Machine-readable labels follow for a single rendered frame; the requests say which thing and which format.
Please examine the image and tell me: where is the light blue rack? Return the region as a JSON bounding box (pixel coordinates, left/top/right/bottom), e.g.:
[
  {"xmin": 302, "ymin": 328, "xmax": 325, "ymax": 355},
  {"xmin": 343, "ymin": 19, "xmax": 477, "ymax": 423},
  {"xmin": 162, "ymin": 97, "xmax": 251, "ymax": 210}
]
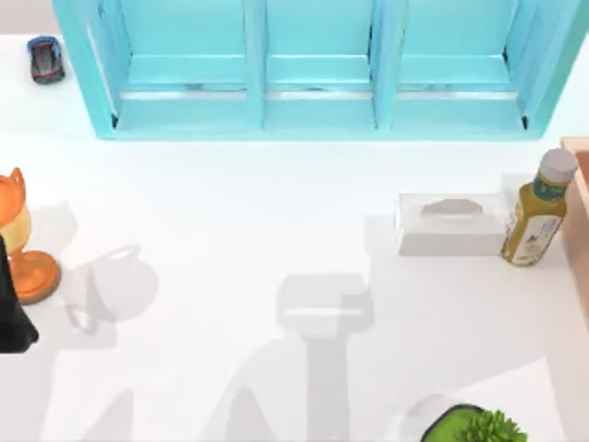
[{"xmin": 51, "ymin": 0, "xmax": 589, "ymax": 143}]

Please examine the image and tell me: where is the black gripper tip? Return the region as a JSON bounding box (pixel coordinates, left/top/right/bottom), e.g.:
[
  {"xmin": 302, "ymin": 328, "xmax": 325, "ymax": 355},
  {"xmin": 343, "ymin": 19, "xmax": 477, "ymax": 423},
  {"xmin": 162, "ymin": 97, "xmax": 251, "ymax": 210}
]
[{"xmin": 0, "ymin": 235, "xmax": 40, "ymax": 355}]

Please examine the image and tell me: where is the white tissue box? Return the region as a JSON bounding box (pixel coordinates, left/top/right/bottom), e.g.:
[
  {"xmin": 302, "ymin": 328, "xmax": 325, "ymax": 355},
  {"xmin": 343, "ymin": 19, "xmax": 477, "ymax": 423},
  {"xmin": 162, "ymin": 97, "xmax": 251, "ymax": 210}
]
[{"xmin": 394, "ymin": 192, "xmax": 511, "ymax": 257}]

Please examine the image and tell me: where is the orange trophy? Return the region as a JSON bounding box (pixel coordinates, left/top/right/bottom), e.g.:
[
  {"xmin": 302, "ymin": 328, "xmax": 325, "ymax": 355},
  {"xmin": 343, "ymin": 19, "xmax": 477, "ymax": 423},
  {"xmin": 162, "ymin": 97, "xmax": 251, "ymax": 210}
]
[{"xmin": 0, "ymin": 167, "xmax": 63, "ymax": 306}]

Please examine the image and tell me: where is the blue toy car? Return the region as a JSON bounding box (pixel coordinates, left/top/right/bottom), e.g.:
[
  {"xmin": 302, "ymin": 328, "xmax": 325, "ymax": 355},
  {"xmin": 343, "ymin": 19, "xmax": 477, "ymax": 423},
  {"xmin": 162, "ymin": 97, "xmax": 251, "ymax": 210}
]
[{"xmin": 26, "ymin": 35, "xmax": 66, "ymax": 86}]

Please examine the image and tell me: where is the green potted plant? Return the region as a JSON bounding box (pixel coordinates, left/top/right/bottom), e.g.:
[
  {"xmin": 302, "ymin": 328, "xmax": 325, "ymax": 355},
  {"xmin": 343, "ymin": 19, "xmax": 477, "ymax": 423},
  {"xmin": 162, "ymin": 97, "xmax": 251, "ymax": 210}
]
[{"xmin": 419, "ymin": 403, "xmax": 529, "ymax": 442}]

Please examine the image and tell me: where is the yellow-green bottle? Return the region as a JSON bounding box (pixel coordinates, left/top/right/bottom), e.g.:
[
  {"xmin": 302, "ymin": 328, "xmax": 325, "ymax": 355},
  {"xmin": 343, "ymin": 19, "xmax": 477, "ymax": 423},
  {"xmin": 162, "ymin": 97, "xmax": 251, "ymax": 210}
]
[{"xmin": 501, "ymin": 147, "xmax": 579, "ymax": 268}]

